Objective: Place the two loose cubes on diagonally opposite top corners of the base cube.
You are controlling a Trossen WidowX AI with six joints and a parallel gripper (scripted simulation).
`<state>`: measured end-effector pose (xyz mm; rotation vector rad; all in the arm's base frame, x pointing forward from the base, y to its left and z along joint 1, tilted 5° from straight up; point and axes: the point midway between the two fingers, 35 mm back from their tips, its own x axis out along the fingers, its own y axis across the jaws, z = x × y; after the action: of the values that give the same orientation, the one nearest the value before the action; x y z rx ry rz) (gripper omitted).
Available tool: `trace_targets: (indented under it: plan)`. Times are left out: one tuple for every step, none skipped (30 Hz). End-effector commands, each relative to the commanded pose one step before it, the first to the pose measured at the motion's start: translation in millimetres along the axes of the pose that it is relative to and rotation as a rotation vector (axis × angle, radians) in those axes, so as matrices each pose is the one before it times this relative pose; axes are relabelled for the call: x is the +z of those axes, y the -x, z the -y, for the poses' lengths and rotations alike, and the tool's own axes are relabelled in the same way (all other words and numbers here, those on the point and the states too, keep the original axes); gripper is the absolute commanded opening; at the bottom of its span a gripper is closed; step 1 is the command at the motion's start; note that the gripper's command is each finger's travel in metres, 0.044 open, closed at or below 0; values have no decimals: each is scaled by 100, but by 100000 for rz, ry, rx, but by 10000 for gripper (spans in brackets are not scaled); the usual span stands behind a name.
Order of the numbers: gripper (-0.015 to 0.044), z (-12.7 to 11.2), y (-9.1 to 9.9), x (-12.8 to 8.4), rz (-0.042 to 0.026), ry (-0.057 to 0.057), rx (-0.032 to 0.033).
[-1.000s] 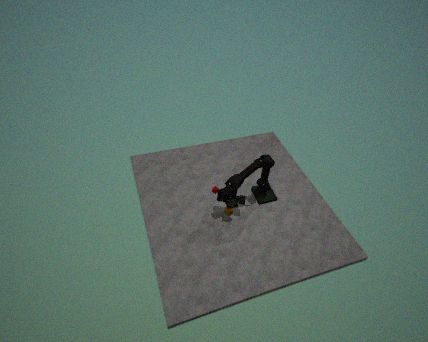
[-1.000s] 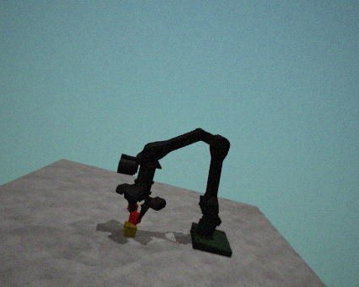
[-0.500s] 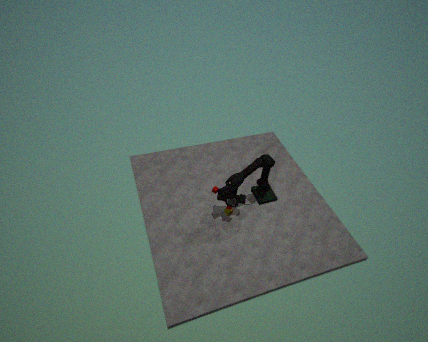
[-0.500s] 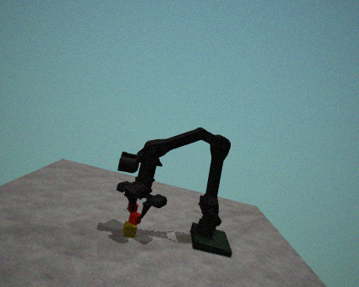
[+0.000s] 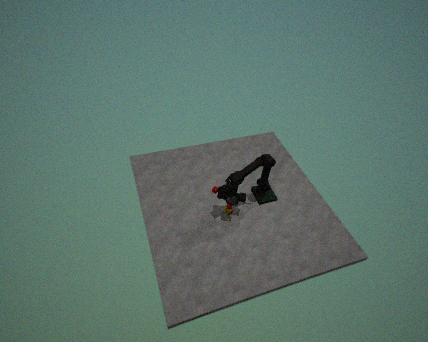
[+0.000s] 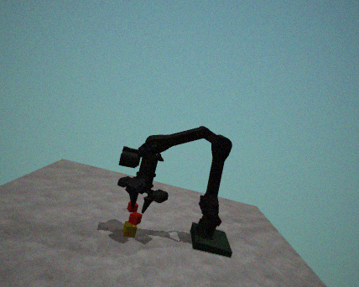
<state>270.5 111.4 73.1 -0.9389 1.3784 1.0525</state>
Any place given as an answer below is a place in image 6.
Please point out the yellow cube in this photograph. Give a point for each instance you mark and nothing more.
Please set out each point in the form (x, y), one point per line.
(129, 230)

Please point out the red cube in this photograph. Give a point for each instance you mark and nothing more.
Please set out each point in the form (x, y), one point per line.
(135, 218)
(134, 209)

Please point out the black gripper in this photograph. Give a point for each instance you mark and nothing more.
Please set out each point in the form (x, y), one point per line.
(153, 195)

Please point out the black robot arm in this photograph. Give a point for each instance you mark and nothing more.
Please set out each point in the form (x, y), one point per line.
(150, 153)

